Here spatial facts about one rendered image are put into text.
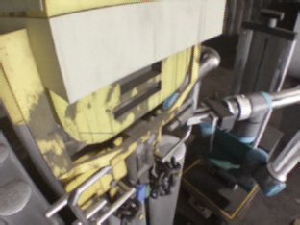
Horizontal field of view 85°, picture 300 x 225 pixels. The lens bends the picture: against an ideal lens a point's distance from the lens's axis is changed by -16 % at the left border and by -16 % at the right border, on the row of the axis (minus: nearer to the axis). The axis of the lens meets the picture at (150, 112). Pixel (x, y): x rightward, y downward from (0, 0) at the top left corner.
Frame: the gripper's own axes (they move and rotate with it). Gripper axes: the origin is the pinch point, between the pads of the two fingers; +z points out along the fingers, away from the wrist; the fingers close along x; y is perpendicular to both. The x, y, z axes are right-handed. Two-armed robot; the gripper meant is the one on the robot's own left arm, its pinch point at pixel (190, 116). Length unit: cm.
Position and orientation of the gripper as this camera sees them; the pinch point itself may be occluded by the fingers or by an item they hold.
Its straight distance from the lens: 64.0
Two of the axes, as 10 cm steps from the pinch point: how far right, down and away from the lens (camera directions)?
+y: -0.2, -8.1, -5.9
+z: -9.6, 1.7, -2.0
